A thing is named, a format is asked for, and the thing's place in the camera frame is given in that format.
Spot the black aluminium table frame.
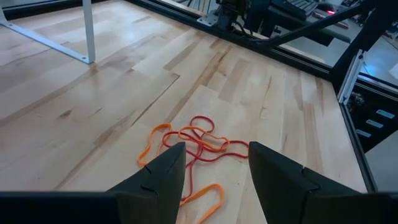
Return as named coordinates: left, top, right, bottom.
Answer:
left=124, top=0, right=398, bottom=194

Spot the black electronics box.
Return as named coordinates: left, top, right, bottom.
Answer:
left=345, top=83, right=398, bottom=153

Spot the white perforated metal shelf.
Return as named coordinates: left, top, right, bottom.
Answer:
left=0, top=0, right=96, bottom=65

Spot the black computer mouse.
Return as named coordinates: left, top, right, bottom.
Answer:
left=317, top=2, right=338, bottom=16

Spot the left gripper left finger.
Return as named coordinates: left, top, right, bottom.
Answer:
left=107, top=141, right=187, bottom=224

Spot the orange rubber band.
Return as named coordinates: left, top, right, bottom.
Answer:
left=178, top=125, right=231, bottom=153
left=137, top=123, right=173, bottom=167
left=179, top=183, right=226, bottom=224

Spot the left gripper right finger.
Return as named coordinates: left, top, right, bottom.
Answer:
left=248, top=141, right=363, bottom=224

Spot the pile of rubber bands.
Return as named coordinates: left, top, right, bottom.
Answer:
left=160, top=115, right=250, bottom=202

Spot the black computer keyboard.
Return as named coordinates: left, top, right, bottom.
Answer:
left=272, top=0, right=318, bottom=19

